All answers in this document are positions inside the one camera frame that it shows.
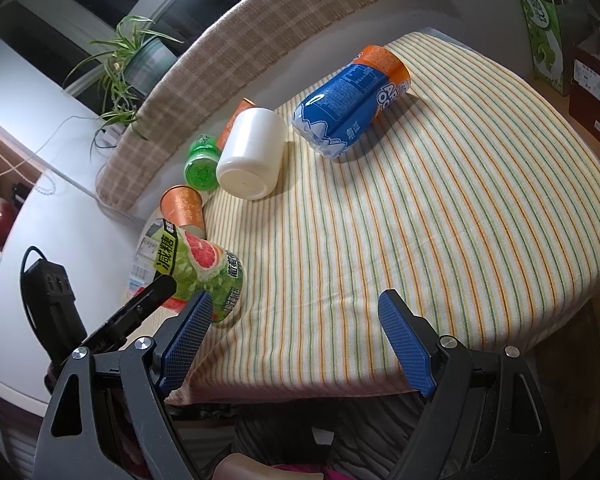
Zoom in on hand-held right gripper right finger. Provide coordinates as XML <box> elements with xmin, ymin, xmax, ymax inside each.
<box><xmin>377</xmin><ymin>289</ymin><xmax>563</xmax><ymax>480</ymax></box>

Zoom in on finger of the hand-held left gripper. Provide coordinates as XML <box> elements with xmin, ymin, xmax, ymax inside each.
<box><xmin>77</xmin><ymin>275</ymin><xmax>178</xmax><ymax>356</ymax></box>

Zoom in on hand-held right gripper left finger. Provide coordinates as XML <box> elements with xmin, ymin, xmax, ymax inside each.
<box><xmin>32</xmin><ymin>291</ymin><xmax>216</xmax><ymax>480</ymax></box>

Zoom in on green grapefruit print cup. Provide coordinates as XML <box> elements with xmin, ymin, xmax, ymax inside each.
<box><xmin>129</xmin><ymin>217</ymin><xmax>245</xmax><ymax>323</ymax></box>

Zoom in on orange glitter cup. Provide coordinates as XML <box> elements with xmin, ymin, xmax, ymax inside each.
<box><xmin>160</xmin><ymin>185</ymin><xmax>207</xmax><ymax>238</ymax></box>

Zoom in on plain orange cup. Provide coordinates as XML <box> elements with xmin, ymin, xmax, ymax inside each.
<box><xmin>216</xmin><ymin>98</ymin><xmax>256</xmax><ymax>151</ymax></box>

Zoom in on blue and orange cup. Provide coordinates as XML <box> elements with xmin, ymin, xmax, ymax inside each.
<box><xmin>292</xmin><ymin>46</ymin><xmax>412</xmax><ymax>160</ymax></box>

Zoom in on striped tablecloth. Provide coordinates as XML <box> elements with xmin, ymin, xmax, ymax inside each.
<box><xmin>162</xmin><ymin>30</ymin><xmax>600</xmax><ymax>406</ymax></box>

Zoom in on person's striped trousers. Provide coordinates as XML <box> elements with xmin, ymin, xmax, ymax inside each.
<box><xmin>230</xmin><ymin>389</ymin><xmax>427</xmax><ymax>480</ymax></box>

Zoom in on green capped bottle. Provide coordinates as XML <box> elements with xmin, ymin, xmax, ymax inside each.
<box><xmin>184</xmin><ymin>134</ymin><xmax>222</xmax><ymax>193</ymax></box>

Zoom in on white plastic jar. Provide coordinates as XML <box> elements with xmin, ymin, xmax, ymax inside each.
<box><xmin>216</xmin><ymin>107</ymin><xmax>287</xmax><ymax>201</ymax></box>

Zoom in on potted spider plant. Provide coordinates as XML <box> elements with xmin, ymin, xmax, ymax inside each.
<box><xmin>62</xmin><ymin>15</ymin><xmax>183</xmax><ymax>161</ymax></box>

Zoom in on checked beige cushion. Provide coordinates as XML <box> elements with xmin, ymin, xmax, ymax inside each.
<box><xmin>96</xmin><ymin>0</ymin><xmax>431</xmax><ymax>208</ymax></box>

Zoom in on brown cardboard box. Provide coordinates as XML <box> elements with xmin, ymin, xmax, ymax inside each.
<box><xmin>569</xmin><ymin>27</ymin><xmax>600</xmax><ymax>148</ymax></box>

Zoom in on green paper bag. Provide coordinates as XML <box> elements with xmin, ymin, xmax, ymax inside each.
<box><xmin>517</xmin><ymin>0</ymin><xmax>597</xmax><ymax>97</ymax></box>

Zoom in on white cable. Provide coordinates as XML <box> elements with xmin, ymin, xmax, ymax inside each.
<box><xmin>0</xmin><ymin>115</ymin><xmax>112</xmax><ymax>197</ymax></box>

